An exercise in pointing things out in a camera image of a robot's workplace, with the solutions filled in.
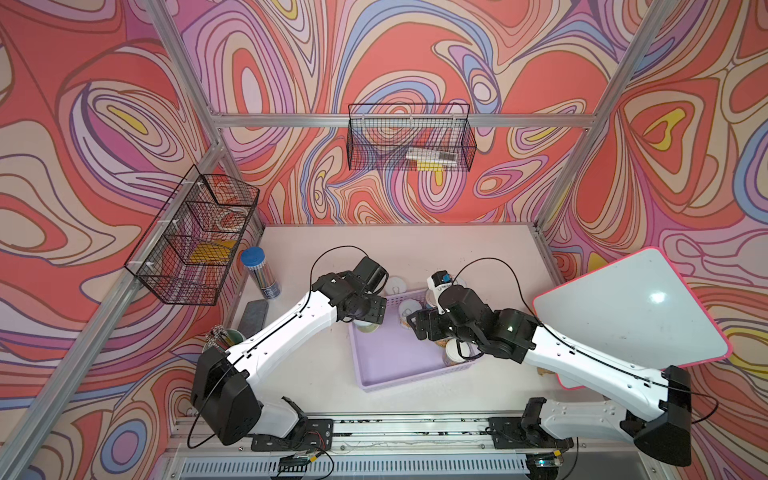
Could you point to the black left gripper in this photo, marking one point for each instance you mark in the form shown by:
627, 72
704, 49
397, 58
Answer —
378, 306

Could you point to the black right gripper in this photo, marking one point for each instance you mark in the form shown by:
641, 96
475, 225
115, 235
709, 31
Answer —
422, 317

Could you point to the white lid can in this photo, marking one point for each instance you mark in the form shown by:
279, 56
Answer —
395, 286
365, 327
406, 308

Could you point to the lilac plastic basket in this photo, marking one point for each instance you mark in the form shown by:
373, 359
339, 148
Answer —
393, 355

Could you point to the blue labelled tin can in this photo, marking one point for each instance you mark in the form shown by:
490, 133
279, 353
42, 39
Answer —
431, 298

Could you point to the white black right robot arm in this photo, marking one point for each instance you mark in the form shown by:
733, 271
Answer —
646, 407

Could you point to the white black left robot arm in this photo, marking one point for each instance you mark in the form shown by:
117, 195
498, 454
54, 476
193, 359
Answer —
226, 382

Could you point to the yellow item in left basket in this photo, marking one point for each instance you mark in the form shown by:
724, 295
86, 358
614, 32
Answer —
212, 253

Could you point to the markers in back basket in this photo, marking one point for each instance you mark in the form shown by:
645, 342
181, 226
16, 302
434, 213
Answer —
422, 159

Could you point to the grey whiteboard eraser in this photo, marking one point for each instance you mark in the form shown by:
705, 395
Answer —
253, 318

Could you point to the blue lid pencil tube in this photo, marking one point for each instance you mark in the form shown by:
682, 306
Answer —
255, 262

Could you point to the wooden whiteboard stand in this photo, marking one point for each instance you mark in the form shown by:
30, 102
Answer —
543, 372

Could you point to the green cup with pencils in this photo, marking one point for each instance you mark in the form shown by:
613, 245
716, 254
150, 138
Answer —
221, 338

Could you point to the pink framed whiteboard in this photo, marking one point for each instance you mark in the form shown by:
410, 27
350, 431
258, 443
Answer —
637, 309

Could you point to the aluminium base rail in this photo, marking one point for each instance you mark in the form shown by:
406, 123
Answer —
404, 446

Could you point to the black wire basket back wall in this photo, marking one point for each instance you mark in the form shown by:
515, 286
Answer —
380, 134

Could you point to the black wire basket wall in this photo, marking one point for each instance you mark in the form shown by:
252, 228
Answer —
380, 134
202, 207

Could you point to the black wire basket left wall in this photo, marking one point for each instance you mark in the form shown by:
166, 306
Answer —
202, 207

